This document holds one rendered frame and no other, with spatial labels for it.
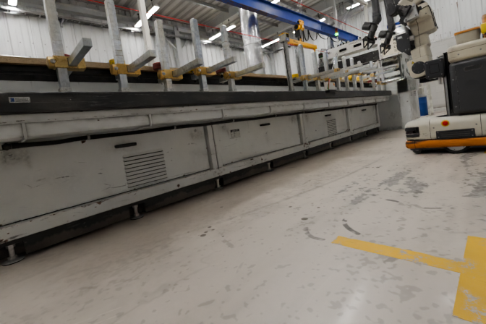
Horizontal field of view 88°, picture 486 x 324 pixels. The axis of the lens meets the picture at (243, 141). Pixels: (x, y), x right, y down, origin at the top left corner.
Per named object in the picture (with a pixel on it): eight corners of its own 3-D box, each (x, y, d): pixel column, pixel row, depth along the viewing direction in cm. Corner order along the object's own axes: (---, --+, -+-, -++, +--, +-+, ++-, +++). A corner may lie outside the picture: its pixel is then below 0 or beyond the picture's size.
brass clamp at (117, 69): (141, 74, 131) (139, 64, 131) (114, 72, 122) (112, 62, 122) (137, 77, 136) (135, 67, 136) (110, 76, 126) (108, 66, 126)
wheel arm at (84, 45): (93, 48, 94) (91, 37, 94) (83, 48, 91) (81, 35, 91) (69, 77, 125) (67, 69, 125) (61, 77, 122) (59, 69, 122)
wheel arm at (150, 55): (157, 58, 111) (155, 48, 111) (150, 58, 109) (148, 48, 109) (122, 82, 142) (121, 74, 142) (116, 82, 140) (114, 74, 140)
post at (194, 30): (208, 93, 163) (197, 18, 160) (204, 93, 160) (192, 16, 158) (205, 95, 165) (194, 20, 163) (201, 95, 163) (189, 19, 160)
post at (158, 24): (175, 103, 146) (161, 19, 143) (170, 103, 143) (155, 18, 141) (172, 104, 148) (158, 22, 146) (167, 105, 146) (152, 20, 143)
